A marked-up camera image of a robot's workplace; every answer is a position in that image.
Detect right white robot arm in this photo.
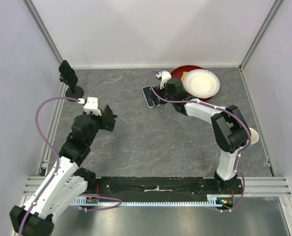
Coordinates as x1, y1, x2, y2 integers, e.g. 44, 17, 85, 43
150, 82, 251, 194

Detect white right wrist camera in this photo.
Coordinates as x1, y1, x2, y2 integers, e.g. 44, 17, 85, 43
156, 70, 171, 89

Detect round red tray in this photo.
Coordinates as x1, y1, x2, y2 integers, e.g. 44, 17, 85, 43
170, 65, 212, 102

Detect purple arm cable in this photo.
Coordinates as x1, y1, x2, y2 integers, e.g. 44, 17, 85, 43
19, 96, 123, 236
148, 71, 251, 214

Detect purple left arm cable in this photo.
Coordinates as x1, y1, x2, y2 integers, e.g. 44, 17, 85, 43
19, 96, 123, 236

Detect light blue mug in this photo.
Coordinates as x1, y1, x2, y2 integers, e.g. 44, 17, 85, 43
248, 128, 260, 148

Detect aluminium frame rail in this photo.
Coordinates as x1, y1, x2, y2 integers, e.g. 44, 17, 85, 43
22, 176, 292, 197

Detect black round-base clamp stand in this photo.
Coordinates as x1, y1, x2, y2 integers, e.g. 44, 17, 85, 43
59, 74, 84, 99

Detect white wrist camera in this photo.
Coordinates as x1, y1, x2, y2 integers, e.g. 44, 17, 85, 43
156, 70, 171, 89
78, 97, 102, 116

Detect aluminium corner post left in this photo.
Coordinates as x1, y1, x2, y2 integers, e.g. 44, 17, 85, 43
22, 0, 64, 66

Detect yellow sponge cloth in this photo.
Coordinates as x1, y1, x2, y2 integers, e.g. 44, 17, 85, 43
180, 71, 188, 83

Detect white paper plate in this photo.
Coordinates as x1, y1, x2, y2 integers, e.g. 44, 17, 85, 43
183, 69, 220, 99

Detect aluminium corner post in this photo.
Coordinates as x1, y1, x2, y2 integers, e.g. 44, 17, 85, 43
238, 0, 286, 72
22, 0, 64, 66

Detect black smartphone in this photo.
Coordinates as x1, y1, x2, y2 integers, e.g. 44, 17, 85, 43
58, 60, 78, 87

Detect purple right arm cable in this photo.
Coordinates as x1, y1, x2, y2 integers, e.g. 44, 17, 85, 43
148, 71, 251, 214

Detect slotted cable duct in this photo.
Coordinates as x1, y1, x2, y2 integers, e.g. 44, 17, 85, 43
70, 195, 234, 208

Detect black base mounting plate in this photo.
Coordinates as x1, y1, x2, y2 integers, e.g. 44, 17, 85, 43
85, 177, 243, 204

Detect aluminium corner post right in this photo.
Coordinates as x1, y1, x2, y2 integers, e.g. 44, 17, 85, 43
238, 0, 286, 72

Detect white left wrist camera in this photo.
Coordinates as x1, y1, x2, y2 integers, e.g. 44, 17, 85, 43
78, 97, 102, 116

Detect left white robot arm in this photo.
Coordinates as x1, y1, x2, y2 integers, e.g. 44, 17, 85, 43
9, 106, 117, 236

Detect blue-cased smartphone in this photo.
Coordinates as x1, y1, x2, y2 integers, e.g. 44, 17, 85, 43
142, 86, 161, 109

